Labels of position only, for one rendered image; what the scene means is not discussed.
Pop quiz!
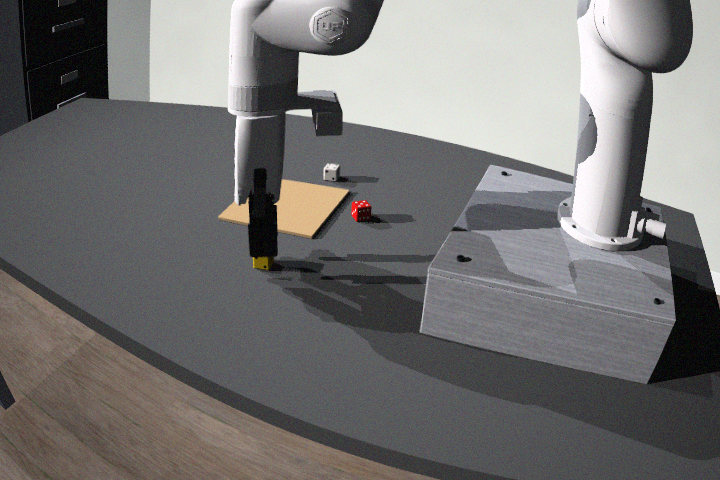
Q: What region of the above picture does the red die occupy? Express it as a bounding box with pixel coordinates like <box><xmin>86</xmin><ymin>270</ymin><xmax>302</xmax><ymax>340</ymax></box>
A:
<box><xmin>352</xmin><ymin>200</ymin><xmax>371</xmax><ymax>222</ymax></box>

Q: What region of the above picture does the tan square mat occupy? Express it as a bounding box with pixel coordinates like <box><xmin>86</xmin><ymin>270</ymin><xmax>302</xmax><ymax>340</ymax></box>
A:
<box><xmin>218</xmin><ymin>179</ymin><xmax>349</xmax><ymax>239</ymax></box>

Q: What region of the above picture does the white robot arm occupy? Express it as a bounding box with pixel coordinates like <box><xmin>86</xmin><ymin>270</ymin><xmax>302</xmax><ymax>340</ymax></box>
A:
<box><xmin>228</xmin><ymin>0</ymin><xmax>693</xmax><ymax>251</ymax></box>

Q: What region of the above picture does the yellow die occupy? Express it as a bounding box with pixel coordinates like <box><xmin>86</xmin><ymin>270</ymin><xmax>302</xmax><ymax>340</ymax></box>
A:
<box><xmin>253</xmin><ymin>257</ymin><xmax>274</xmax><ymax>270</ymax></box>

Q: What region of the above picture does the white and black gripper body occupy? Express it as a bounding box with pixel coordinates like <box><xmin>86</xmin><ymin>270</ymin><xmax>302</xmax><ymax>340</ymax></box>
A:
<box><xmin>228</xmin><ymin>106</ymin><xmax>289</xmax><ymax>206</ymax></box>

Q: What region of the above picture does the white die with black pips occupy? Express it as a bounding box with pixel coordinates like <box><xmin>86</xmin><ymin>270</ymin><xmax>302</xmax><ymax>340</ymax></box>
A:
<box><xmin>324</xmin><ymin>164</ymin><xmax>340</xmax><ymax>182</ymax></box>

